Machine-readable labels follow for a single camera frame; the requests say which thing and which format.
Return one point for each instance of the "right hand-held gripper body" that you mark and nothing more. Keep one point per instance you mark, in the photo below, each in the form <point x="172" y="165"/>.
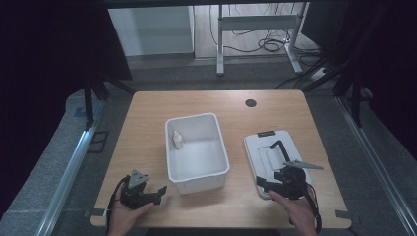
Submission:
<point x="291" y="183"/>

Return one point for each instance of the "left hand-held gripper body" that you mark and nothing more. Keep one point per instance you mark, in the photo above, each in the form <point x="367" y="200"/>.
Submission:
<point x="132" y="196"/>

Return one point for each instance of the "white plastic box lid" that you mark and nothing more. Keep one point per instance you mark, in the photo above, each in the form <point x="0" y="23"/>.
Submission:
<point x="262" y="157"/>

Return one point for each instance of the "person's left hand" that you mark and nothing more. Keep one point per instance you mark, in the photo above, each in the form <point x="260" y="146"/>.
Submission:
<point x="126" y="214"/>

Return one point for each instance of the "person's right hand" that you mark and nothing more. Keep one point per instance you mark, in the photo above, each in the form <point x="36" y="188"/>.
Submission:
<point x="296" y="213"/>

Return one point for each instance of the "white plastic storage box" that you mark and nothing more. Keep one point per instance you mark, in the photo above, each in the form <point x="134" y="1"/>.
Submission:
<point x="200" y="160"/>

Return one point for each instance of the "small white dropper bottle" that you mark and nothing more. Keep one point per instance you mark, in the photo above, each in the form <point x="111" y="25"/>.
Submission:
<point x="177" y="140"/>

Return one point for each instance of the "black round table grommet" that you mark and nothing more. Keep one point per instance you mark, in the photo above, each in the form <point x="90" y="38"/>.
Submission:
<point x="250" y="103"/>

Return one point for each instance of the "white power strip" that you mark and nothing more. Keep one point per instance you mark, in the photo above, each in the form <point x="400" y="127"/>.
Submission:
<point x="318" y="74"/>

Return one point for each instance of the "black tripod stand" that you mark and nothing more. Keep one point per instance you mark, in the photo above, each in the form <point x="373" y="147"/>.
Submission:
<point x="95" y="91"/>
<point x="355" y="95"/>

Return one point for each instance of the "black curtain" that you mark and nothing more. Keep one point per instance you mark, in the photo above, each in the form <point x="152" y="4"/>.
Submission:
<point x="42" y="82"/>
<point x="390" y="65"/>

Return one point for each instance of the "aluminium floor rail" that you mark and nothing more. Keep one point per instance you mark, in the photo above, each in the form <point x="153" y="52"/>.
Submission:
<point x="377" y="164"/>
<point x="70" y="170"/>

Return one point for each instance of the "white metal desk frame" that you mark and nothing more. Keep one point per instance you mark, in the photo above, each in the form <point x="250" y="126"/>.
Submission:
<point x="255" y="23"/>

